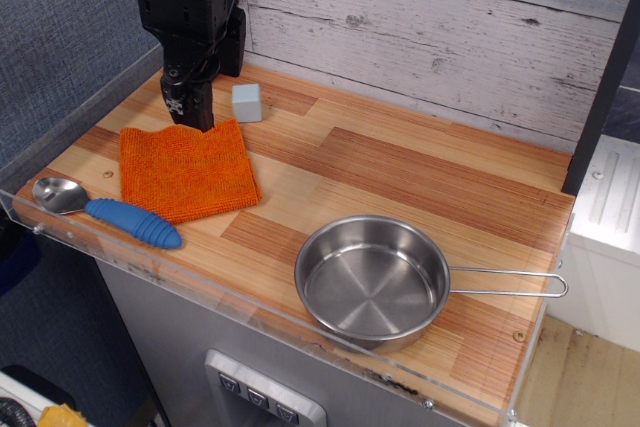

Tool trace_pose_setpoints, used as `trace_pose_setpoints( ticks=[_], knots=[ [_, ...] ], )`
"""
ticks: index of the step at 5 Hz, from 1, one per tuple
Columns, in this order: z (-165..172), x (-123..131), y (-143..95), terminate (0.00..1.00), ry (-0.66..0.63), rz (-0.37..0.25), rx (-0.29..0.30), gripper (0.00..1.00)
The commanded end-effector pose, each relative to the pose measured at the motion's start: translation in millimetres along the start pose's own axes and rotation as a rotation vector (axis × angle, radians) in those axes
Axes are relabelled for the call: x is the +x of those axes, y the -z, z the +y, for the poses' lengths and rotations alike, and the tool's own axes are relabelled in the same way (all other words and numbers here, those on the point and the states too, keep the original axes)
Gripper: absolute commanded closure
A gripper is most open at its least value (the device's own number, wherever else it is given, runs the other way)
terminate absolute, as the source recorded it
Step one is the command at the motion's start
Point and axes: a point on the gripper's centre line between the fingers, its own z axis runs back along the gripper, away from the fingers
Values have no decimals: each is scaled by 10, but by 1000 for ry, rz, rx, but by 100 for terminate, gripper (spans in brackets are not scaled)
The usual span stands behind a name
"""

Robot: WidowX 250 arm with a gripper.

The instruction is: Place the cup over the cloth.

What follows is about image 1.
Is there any white metal side cabinet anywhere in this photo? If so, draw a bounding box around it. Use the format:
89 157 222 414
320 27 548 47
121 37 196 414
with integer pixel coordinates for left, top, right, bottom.
547 135 639 351

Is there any clear acrylic guard rail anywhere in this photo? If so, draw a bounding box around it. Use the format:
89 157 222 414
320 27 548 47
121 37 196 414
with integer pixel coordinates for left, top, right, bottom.
1 51 573 426

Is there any silver dispenser button panel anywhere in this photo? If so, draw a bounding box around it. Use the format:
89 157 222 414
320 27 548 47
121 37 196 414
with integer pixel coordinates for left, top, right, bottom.
204 349 328 426

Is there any dark vertical post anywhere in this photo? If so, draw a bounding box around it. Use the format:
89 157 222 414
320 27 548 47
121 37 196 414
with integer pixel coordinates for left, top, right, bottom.
560 0 640 197

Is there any metal spoon with blue handle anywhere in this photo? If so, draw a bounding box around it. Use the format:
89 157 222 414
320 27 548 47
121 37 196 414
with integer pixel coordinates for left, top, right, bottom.
32 177 183 249

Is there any stainless steel pan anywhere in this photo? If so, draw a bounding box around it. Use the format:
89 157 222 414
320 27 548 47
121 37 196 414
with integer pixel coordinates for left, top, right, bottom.
293 215 570 354

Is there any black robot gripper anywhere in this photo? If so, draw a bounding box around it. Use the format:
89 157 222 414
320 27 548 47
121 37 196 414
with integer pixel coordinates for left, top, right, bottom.
138 0 247 132

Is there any pale blue-grey cup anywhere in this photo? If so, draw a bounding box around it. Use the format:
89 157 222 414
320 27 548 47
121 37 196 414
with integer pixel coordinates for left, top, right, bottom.
232 84 263 123

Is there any orange woven cloth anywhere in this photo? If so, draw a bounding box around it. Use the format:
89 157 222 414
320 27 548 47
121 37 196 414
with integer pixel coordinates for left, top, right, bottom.
119 119 262 224

